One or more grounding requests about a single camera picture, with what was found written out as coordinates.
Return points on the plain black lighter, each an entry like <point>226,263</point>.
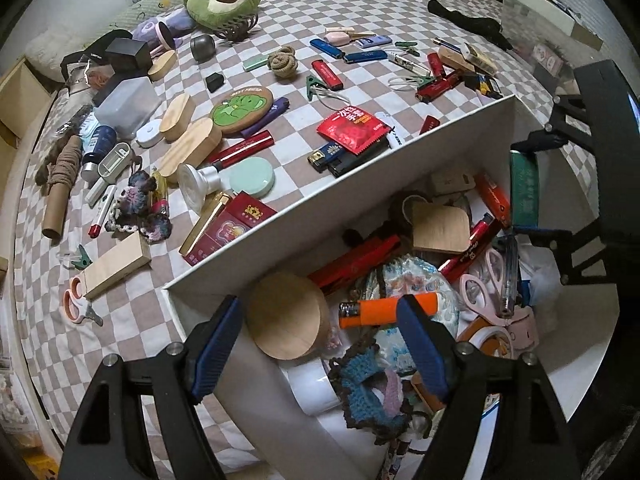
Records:
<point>360,157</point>

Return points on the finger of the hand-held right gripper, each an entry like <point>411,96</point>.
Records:
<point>570,140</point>
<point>575,255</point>

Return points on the black sock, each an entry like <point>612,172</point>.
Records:
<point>470,22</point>

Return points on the blue crochet scrunchie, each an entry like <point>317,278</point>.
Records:
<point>365,375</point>

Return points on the long red metal tube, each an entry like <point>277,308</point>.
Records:
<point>442,86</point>

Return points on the wooden rounded square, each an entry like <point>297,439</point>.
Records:
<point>440,230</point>

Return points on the white tray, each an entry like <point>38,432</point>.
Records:
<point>540,0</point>

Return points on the dark brown scrunchie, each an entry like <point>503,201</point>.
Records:
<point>400,210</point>

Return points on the grey metal cup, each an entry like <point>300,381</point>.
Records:
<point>202,47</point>

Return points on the gold comb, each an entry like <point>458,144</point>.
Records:
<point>202,225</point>

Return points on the long green bolster pillow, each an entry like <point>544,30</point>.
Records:
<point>150,5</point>

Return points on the white tape roll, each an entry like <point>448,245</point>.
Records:
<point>312,387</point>

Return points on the small wooden oval box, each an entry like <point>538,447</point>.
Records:
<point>162,65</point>

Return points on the translucent plastic box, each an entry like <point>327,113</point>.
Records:
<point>127,107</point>

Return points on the dark blue wide lighter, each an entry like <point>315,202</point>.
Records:
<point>365,57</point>

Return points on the blue lighter with gold top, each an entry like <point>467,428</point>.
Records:
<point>445,44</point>

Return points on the green peg with white loop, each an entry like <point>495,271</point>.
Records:
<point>315,85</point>
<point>407,47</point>
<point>420,81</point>

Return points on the brown tape roll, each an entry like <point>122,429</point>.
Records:
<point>482,342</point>

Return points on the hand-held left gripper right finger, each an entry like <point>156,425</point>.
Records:
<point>422,345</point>

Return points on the white flared pump head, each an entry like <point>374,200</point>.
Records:
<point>195,185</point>

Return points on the green clothes peg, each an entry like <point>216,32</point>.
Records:
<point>80,259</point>

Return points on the black square box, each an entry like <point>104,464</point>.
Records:
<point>127,55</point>

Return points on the white fluffy pillow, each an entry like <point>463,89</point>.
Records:
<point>50,52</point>

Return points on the pale pink scissors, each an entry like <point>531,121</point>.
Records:
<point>480,285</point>

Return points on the red case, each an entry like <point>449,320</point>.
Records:
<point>350,262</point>

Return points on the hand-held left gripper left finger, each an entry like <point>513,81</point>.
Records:
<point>215,350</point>

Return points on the mint round compact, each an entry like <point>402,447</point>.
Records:
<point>247,176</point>

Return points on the red cigarette box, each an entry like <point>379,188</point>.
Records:
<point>235,225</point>

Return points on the black lighter white label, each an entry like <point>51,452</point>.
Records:
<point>496,91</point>

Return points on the clear lighter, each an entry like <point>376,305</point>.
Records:
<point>510,275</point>

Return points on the yellow cigarette pack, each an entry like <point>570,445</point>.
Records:
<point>479,59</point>

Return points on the blue wet wipes pack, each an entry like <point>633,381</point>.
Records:
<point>89,122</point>

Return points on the small yellow bottle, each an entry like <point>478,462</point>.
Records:
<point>160,192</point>

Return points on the red sachet pack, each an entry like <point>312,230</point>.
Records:
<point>352,127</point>

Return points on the small red lighter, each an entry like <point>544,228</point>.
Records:
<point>430,125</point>

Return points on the purple plush toy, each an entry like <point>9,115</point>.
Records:
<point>165,22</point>

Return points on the avocado plush toy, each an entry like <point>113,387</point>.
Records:
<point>225,2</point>

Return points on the clear plastic bin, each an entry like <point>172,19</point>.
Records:
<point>545,55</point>

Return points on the small black wedge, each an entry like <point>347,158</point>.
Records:
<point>215,82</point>

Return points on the carved wooden block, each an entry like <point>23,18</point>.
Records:
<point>455,60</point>

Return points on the green frog coaster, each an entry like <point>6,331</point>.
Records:
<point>241,110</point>

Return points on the white stick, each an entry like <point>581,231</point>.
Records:
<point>95,194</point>

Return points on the yellow and blue lighter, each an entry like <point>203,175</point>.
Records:
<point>485,85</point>

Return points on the white storage box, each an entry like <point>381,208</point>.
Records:
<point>350,200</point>

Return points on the light blue lighter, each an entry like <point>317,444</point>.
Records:
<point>374,41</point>

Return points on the round white tape measure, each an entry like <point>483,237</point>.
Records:
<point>149,134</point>

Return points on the glass perfume vial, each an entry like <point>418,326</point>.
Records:
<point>409,63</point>

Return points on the blue bottle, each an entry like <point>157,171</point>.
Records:
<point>100,142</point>

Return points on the purple lighter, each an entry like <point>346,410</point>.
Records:
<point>270,115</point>

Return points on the flat black box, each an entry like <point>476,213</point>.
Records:
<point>107,92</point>

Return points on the medium wooden oval box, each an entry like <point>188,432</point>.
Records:
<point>178,116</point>

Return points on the floral shower cap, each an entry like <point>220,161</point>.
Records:
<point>415,280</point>

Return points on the wooden rectangular block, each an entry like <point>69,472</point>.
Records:
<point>117,265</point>

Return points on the wooden bedside shelf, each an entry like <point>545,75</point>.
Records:
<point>20,95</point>

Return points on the grey white rectangular holder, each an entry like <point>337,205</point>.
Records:
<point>114,161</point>

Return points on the glossy red tube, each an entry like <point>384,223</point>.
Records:
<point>245,147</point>

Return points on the beige slim box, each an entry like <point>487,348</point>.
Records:
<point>339,28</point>

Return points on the orange-red lighter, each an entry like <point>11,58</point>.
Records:
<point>492,197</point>

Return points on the short red metal tube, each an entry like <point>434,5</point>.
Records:
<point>436,65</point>

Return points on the small black block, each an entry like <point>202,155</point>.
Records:
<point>471,83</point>

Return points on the round wooden box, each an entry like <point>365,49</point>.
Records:
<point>285,315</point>

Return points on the pink case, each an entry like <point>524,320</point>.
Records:
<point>336,37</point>

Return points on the mint green bar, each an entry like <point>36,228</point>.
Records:
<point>256,62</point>

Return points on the black lighter blue yellow label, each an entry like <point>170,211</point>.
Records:
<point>325,156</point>

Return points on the orange lighter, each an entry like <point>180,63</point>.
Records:
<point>370,310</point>

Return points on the black hair claw clip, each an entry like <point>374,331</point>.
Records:
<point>237,27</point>

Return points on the black bag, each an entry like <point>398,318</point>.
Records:
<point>90,52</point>

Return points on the white pen with red cap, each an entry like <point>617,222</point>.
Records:
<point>102,212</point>

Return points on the large wooden oval box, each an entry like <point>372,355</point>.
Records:
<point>190,150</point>

